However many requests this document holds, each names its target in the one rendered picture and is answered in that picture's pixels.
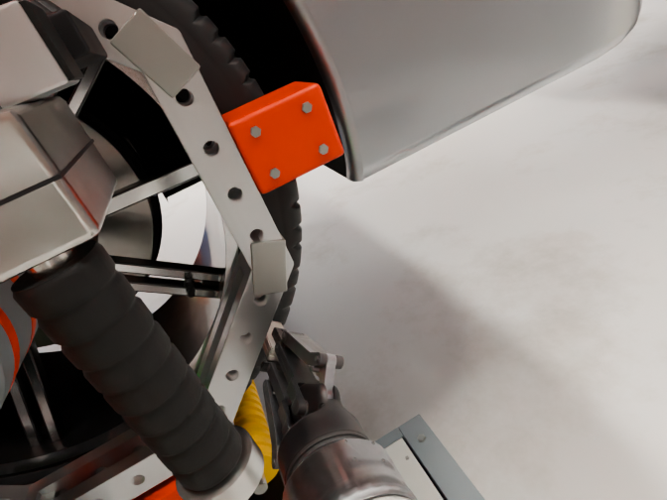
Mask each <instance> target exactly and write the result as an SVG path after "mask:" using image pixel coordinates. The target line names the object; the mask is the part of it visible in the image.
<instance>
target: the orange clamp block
mask: <svg viewBox="0 0 667 500"><path fill-rule="evenodd" d="M221 116H222V118H223V120H224V122H225V124H226V126H227V129H228V131H229V133H230V135H231V137H232V139H233V141H234V143H235V145H236V147H237V149H238V151H239V153H240V155H241V157H242V159H243V161H244V163H245V165H246V167H247V169H248V171H249V173H250V175H251V177H252V179H253V180H254V182H255V184H256V186H257V188H258V190H259V192H260V193H262V194H264V193H267V192H269V191H271V190H273V189H275V188H278V187H280V186H282V185H284V184H286V183H288V182H290V181H292V180H294V179H296V178H298V177H300V176H302V175H304V174H306V173H308V172H310V171H312V170H314V169H316V168H318V167H320V166H322V165H324V164H326V163H328V162H330V161H332V160H334V159H336V158H338V157H340V156H341V155H343V153H344V151H343V146H342V144H341V141H340V138H339V136H338V133H337V130H336V128H335V126H334V122H333V119H332V116H331V113H330V111H329V108H328V105H327V103H326V100H325V97H324V95H323V92H322V89H321V87H320V86H319V85H318V84H317V83H313V82H300V81H294V82H291V83H289V84H287V85H285V86H283V87H281V88H278V89H276V90H274V91H272V92H270V93H268V94H265V95H263V96H261V97H259V98H257V99H255V100H252V101H250V102H248V103H246V104H244V105H242V106H239V107H237V108H235V109H233V110H231V111H229V112H226V113H224V114H222V115H221Z"/></svg>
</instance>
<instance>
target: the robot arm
mask: <svg viewBox="0 0 667 500"><path fill-rule="evenodd" d="M262 346H263V349H264V352H265V357H266V360H267V362H266V361H263V362H262V363H261V367H260V371H261V372H267V373H268V376H269V379H268V380H267V379H265V380H264V382H263V394H264V400H265V406H266V413H267V419H268V426H269V432H270V439H271V444H272V468H273V469H281V473H282V476H283V479H284V482H285V489H284V492H283V499H282V500H418V499H417V498H416V496H415V495H414V493H413V492H412V491H411V489H409V487H408V486H407V484H406V482H405V481H404V479H403V477H402V476H401V474H400V472H399V471H398V469H397V468H396V466H395V464H394V463H393V461H392V459H391V458H390V456H389V454H388V453H387V451H386V450H385V449H384V448H383V447H382V446H381V445H380V444H378V443H376V442H375V441H372V440H369V438H368V436H367V435H366V433H365V431H364V429H363V428H362V426H361V424H360V422H359V421H358V419H357V418H356V417H355V416H354V415H353V414H352V413H350V412H349V411H348V410H347V409H346V408H345V407H344V406H343V405H342V404H341V400H340V394H339V390H338V388H337V387H336V386H335V385H334V374H335V370H336V369H341V368H342V366H343V363H344V359H343V357H342V356H340V355H334V354H329V353H328V352H327V351H326V350H324V349H323V348H322V347H321V346H319V345H318V344H317V343H316V342H314V341H313V340H312V339H311V338H310V337H308V336H307V335H306V334H304V333H299V332H294V331H288V330H287V329H285V328H284V327H283V325H282V323H281V322H278V321H273V320H272V322H271V325H270V327H269V330H268V332H267V335H266V338H265V340H264V343H263V345H262ZM309 365H310V366H311V367H310V366H309ZM313 372H316V375H317V376H318V377H319V379H320V381H318V380H317V379H316V377H315V376H314V374H313ZM273 392H275V394H273Z"/></svg>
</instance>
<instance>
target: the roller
mask: <svg viewBox="0 0 667 500"><path fill-rule="evenodd" d="M233 421H234V424H235V425H237V426H240V427H243V428H245V429H246V430H247V431H248V432H249V434H250V435H251V436H252V438H253V439H254V441H255V442H256V443H257V445H258V446H259V448H260V449H261V451H262V453H263V457H264V469H263V473H262V477H261V479H260V482H259V484H258V486H257V487H256V489H255V491H254V493H255V494H257V495H260V494H263V493H264V492H266V491H267V489H268V484H267V483H268V482H270V481H271V480H272V479H273V478H274V477H275V476H276V474H277V472H278V470H279V469H273V468H272V444H271V439H270V432H269V427H268V424H267V421H266V418H265V415H264V412H263V409H262V405H261V402H260V399H259V396H258V393H257V389H256V386H255V383H254V380H252V383H251V385H250V386H249V388H248V389H247V390H246V391H245V393H244V394H243V397H242V400H241V402H240V405H239V407H238V410H237V413H236V415H235V418H234V420H233Z"/></svg>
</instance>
